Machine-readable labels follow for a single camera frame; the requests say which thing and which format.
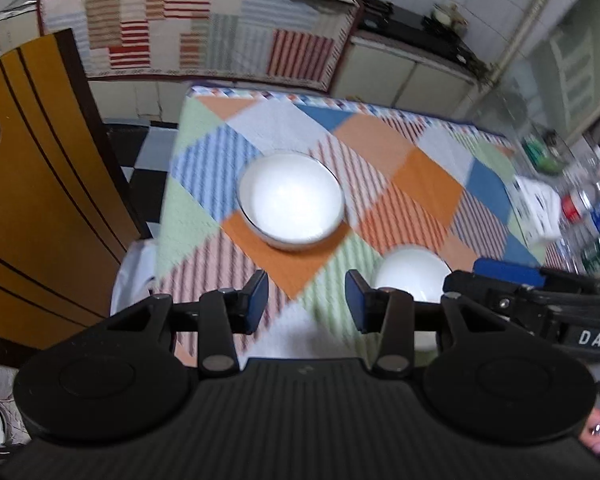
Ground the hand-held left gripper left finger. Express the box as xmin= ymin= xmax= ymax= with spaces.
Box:
xmin=100 ymin=269 xmax=271 ymax=380

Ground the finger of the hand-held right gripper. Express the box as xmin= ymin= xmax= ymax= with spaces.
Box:
xmin=442 ymin=270 xmax=561 ymax=333
xmin=472 ymin=258 xmax=600 ymax=302

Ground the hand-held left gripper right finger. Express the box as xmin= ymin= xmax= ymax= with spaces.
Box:
xmin=345 ymin=269 xmax=511 ymax=380

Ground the white bowl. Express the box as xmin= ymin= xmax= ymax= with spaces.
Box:
xmin=237 ymin=152 xmax=347 ymax=252
xmin=372 ymin=246 xmax=453 ymax=353

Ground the person's right hand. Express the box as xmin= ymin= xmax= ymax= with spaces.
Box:
xmin=577 ymin=379 xmax=600 ymax=458

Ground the white tissue box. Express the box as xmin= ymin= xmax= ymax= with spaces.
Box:
xmin=510 ymin=175 xmax=563 ymax=246

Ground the checked colourful tablecloth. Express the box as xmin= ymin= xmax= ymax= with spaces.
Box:
xmin=152 ymin=85 xmax=571 ymax=361

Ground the green plastic basket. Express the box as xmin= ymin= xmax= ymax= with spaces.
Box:
xmin=522 ymin=132 xmax=568 ymax=176

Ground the white base cabinet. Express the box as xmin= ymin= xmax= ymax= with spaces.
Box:
xmin=330 ymin=30 xmax=483 ymax=116

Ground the wooden chair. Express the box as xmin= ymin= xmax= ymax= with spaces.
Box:
xmin=0 ymin=27 xmax=151 ymax=368

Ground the cream cooking pot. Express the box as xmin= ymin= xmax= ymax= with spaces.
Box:
xmin=430 ymin=2 xmax=468 ymax=28

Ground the black gas stove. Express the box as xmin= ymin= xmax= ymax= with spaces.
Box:
xmin=352 ymin=0 xmax=486 ymax=73

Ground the striped patchwork counter cloth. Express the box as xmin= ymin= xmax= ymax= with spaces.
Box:
xmin=36 ymin=0 xmax=361 ymax=93

